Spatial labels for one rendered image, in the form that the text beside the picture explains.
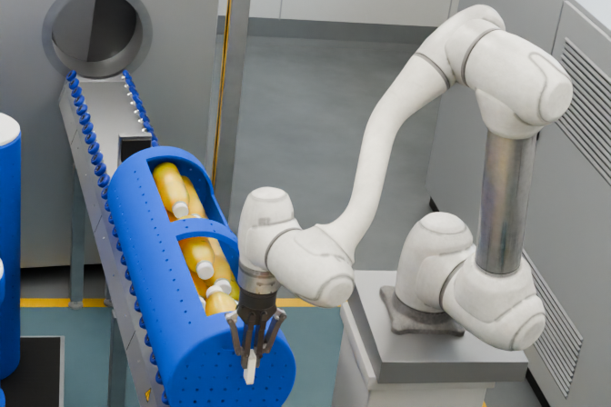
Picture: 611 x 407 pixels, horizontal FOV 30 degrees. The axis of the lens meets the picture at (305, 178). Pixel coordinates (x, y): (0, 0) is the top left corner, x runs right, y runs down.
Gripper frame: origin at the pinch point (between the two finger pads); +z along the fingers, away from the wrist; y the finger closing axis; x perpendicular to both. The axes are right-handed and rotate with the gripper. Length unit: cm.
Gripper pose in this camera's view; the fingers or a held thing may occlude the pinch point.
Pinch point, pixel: (249, 366)
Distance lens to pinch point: 241.3
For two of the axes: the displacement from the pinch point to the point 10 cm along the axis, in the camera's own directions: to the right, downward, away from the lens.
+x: -2.9, -4.6, 8.4
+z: -1.1, 8.9, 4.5
